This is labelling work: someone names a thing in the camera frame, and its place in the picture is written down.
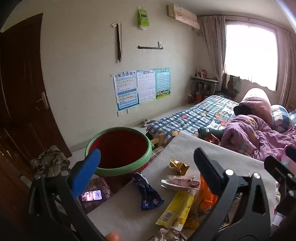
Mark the teal number wall poster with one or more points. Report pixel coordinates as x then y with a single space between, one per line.
163 82

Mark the bright curtained window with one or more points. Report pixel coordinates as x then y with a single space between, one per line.
252 54

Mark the green hanging wall box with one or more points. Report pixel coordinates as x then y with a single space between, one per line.
142 18

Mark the pair of shoes on floor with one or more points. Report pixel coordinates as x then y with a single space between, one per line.
146 122

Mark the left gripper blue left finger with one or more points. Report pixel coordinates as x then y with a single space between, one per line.
82 172

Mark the beige left curtain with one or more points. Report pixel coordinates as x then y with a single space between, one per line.
214 30

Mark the small yellow snack packet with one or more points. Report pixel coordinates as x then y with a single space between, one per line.
180 167

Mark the pink white snack wrapper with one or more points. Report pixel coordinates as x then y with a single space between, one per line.
180 183

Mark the white chart wall poster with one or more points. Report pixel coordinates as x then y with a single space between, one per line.
146 85

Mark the grey patterned paper bag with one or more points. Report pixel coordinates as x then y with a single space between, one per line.
166 234

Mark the person's left hand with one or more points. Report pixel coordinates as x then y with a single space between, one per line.
113 236

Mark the floral cushion wooden chair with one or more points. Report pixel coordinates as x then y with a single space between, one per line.
50 163

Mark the small cluttered side table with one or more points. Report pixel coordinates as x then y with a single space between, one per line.
202 86

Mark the dark blue snack wrapper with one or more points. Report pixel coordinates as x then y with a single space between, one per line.
150 197

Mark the yellow tube box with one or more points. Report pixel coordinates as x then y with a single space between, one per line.
175 215

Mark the green plush toy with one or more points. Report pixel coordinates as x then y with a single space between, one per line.
206 133

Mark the cardboard box on wall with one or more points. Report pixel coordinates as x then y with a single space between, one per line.
182 15

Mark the orange snack bag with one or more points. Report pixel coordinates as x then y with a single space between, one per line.
206 198

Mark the red bin with green rim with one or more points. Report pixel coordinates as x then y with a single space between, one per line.
123 151

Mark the pink pillow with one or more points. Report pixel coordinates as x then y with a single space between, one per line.
255 102

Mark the blue plaid cartoon bedsheet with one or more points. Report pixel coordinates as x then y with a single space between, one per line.
213 112

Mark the blue alphabet wall poster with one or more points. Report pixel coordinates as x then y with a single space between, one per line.
126 92

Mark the blue plaid pillow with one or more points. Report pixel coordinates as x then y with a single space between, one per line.
282 119

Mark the smartphone with lit screen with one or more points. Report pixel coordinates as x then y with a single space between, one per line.
94 195

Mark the purple floral quilt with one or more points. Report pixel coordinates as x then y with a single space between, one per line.
252 136

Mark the dark brown wooden door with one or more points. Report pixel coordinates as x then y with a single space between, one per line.
28 126

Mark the black horizontal wall bracket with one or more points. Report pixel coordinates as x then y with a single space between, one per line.
158 47

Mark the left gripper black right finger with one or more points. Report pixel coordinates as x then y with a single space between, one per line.
213 173

